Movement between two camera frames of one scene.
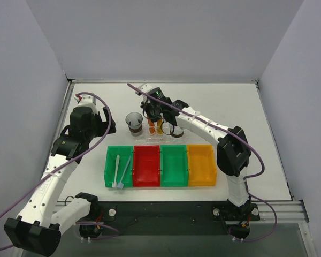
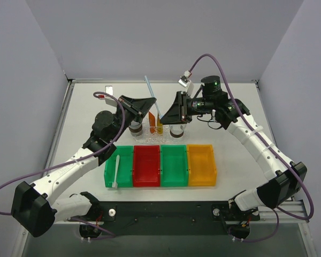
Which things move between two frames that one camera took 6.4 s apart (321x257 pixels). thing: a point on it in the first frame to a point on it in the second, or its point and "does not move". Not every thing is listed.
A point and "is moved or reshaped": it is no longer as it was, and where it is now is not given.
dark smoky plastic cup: (134, 120) does not move
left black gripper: (107, 124) to (130, 107)
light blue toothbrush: (120, 184) is moved or reshaped
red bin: (146, 166) does not move
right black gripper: (155, 115) to (182, 107)
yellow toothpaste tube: (159, 123) does not move
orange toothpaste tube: (151, 126) does not move
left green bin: (124, 152) does not move
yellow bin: (201, 166) does not move
